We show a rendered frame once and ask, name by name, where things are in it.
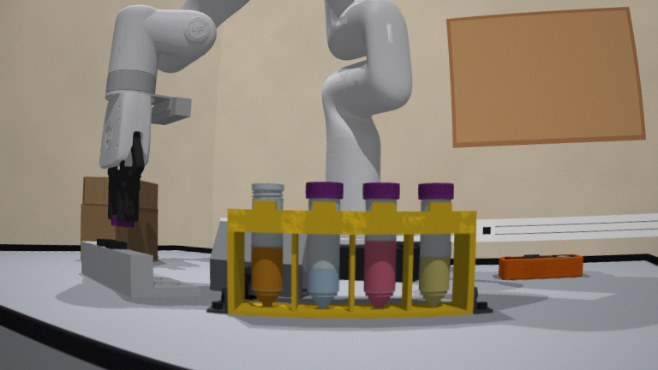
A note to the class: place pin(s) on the purple screw cap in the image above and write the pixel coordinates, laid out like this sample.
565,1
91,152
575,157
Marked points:
333,190
381,190
436,191
115,222

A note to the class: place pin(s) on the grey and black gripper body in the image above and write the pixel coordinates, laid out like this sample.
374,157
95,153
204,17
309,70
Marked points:
127,111

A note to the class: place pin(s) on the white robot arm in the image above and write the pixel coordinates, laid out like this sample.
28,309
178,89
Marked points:
146,40

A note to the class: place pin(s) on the grey button housing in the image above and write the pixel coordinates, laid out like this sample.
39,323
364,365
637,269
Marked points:
218,263

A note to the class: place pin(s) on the brown cardboard box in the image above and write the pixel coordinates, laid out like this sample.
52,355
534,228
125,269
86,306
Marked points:
143,237

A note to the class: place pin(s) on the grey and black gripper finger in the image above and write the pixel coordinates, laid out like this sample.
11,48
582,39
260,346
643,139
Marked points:
130,184
114,185

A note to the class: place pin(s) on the black table edge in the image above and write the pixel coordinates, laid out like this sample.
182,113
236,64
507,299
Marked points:
113,358

